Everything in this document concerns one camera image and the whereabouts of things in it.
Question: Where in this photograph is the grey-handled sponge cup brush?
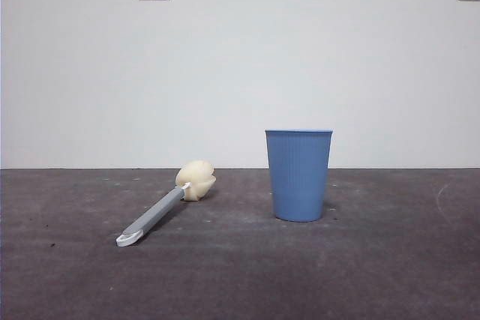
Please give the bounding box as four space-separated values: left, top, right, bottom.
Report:
115 159 218 249

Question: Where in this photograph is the blue ribbed plastic cup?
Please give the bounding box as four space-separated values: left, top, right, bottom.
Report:
264 128 334 223

